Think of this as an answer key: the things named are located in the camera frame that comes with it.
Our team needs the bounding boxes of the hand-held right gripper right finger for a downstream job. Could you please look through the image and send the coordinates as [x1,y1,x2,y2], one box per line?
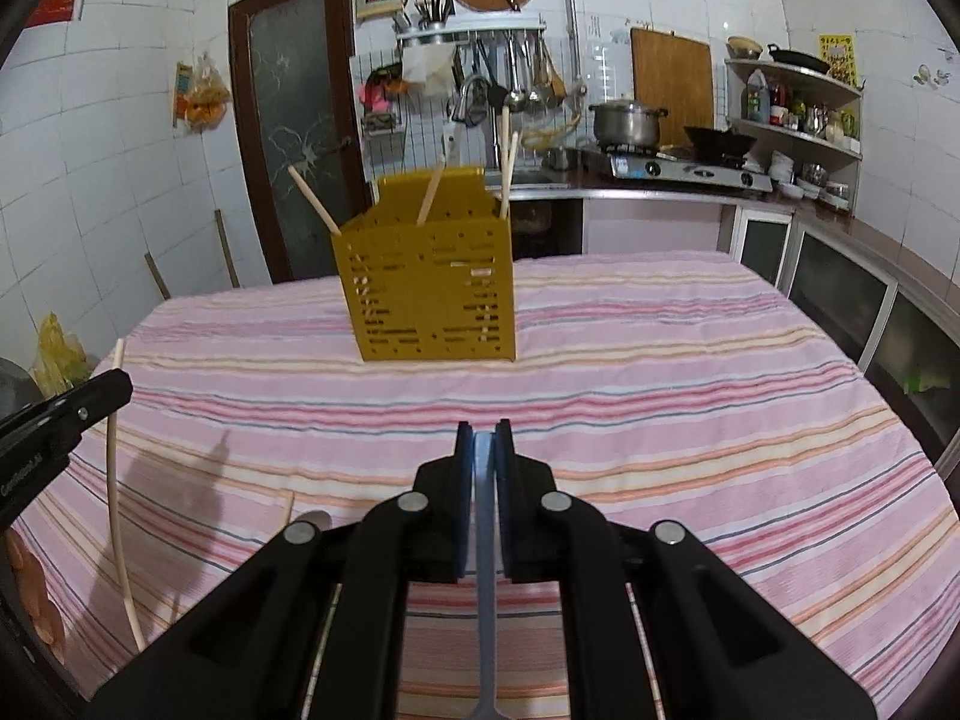
[491,418,878,720]

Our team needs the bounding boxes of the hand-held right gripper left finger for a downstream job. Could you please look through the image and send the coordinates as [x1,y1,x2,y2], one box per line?
[86,420,477,720]

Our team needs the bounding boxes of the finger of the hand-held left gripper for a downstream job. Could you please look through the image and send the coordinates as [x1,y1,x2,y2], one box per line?
[0,369,134,466]

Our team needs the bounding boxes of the blue-grey spoon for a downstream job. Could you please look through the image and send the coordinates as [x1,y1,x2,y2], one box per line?
[450,427,511,720]

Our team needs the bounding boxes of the yellow perforated utensil holder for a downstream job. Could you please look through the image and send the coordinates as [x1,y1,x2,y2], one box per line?
[331,169,518,362]

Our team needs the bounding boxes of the row of hanging kitchen utensils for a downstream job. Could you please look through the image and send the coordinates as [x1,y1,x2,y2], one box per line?
[450,34,571,128]

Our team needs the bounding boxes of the person's left hand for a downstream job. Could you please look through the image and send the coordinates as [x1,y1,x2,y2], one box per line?
[0,532,67,650]

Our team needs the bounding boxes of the yellow plastic bag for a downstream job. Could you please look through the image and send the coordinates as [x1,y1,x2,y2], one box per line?
[30,313,95,398]

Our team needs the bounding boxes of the grey sack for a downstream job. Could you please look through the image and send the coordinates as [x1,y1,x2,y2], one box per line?
[0,356,38,421]

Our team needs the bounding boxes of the pink striped tablecloth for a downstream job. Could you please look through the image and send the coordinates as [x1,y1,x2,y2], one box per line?
[15,251,960,720]

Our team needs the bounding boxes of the steel sink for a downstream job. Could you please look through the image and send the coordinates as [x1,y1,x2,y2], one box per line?
[484,169,571,192]

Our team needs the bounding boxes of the hanging orange plastic bag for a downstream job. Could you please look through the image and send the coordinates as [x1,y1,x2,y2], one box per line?
[174,52,232,136]

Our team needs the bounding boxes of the dark wooden glass door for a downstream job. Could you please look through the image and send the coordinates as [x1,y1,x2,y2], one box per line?
[229,0,372,282]

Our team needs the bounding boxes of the steel gas stove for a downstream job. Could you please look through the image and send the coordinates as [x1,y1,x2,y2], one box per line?
[600,150,773,192]

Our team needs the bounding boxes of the steel cooking pot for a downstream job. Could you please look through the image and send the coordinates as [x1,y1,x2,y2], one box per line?
[589,96,668,149]

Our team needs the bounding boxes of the kitchen counter cabinet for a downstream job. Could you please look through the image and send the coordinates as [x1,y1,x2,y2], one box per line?
[720,199,960,466]

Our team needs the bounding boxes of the metal faucet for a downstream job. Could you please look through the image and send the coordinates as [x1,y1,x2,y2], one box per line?
[450,75,500,170]

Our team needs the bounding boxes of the black wok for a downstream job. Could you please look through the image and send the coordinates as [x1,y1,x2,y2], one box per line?
[682,125,758,168]

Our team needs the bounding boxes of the pink hanging cloth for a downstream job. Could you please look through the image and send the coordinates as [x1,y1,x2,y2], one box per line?
[360,67,410,110]

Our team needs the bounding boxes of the white hanging cloth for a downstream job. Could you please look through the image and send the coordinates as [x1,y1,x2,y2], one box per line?
[401,45,455,95]

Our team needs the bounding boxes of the rectangular wooden cutting board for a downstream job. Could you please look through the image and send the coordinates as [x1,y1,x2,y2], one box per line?
[630,26,715,149]

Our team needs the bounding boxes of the cooking oil bottle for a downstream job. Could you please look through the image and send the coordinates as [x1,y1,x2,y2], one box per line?
[746,69,772,125]

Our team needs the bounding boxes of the black pan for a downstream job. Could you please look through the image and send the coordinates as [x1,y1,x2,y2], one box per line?
[765,45,832,76]

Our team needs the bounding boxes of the metal wall rack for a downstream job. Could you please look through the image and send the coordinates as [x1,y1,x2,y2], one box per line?
[396,15,547,42]

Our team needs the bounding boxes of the vertical wall pipe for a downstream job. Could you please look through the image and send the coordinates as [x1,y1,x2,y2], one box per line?
[559,0,582,80]

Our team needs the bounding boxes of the corner wall shelf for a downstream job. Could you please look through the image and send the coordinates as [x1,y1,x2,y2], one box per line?
[724,56,863,158]

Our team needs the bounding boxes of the yellow wall poster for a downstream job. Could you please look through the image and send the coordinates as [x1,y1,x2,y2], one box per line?
[819,34,857,87]

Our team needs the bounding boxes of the wall hook stickers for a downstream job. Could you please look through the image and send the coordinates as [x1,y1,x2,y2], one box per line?
[911,45,957,89]

